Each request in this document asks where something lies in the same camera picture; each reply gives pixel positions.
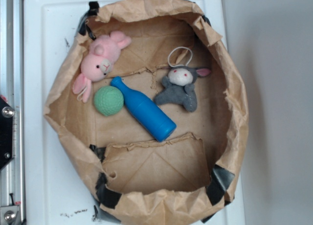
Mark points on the white plastic tray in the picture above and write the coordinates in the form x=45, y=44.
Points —
x=55, y=195

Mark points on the grey plush bunny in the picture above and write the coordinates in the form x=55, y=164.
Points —
x=179, y=84

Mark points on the aluminium frame rail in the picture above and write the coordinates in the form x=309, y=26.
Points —
x=12, y=186

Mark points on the brown paper bag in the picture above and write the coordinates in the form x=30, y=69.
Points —
x=136, y=179

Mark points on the green textured ball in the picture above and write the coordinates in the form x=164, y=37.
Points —
x=108, y=100

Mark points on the pink plush bunny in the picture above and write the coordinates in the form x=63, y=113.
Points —
x=99, y=62

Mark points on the blue plastic bottle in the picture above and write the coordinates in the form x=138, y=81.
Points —
x=145, y=111

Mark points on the black metal bracket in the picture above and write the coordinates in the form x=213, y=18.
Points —
x=7, y=152

